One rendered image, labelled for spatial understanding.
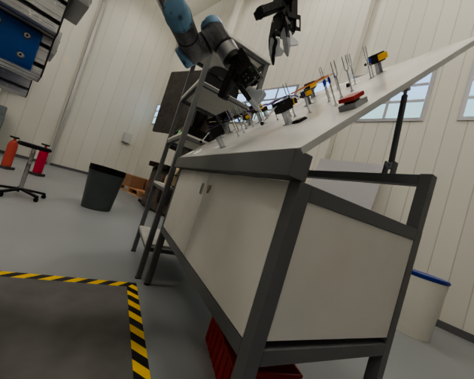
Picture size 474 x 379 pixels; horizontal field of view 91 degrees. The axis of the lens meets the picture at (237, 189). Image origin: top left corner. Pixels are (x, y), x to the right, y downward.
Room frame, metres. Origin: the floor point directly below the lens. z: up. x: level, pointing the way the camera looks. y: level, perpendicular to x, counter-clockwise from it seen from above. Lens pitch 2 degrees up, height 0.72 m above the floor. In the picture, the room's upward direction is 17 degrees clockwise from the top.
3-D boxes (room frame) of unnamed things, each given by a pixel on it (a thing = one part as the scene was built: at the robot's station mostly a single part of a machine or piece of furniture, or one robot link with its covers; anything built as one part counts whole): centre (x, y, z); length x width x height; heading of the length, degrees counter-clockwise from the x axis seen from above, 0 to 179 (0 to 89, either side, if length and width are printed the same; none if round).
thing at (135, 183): (6.85, 2.62, 0.24); 1.33 x 0.91 x 0.48; 46
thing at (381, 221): (1.19, -0.13, 0.40); 1.18 x 0.60 x 0.80; 28
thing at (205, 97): (1.97, 0.40, 0.92); 0.61 x 0.51 x 1.85; 28
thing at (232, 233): (0.81, 0.01, 0.60); 0.55 x 0.03 x 0.39; 28
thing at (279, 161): (1.05, 0.15, 0.83); 1.18 x 0.06 x 0.06; 28
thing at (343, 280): (1.20, -0.13, 0.60); 1.17 x 0.58 x 0.40; 28
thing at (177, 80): (4.74, 1.26, 1.45); 1.51 x 1.32 x 2.89; 46
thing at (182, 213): (1.30, 0.26, 0.60); 0.55 x 0.02 x 0.39; 28
